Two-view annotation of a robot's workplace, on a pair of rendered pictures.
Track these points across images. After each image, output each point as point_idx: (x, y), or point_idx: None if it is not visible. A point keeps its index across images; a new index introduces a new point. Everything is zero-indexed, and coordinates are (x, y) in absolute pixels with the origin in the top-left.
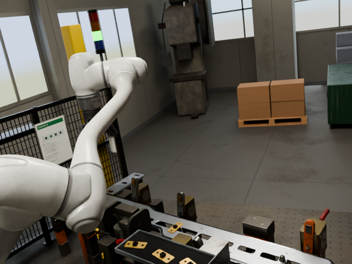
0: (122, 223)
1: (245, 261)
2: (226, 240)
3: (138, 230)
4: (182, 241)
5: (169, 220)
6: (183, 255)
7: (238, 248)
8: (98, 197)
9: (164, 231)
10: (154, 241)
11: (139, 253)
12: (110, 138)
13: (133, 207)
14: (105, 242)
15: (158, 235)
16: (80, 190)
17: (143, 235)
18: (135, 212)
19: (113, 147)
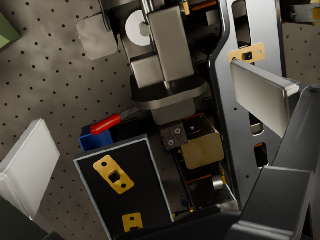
0: (135, 77)
1: (244, 202)
2: (266, 152)
3: (142, 140)
4: (203, 156)
5: (260, 20)
6: None
7: (310, 49)
8: None
9: (223, 48)
10: (146, 188)
11: (106, 199)
12: (282, 118)
13: (184, 65)
14: (91, 42)
15: (161, 184)
16: None
17: (143, 157)
18: (172, 95)
19: (245, 97)
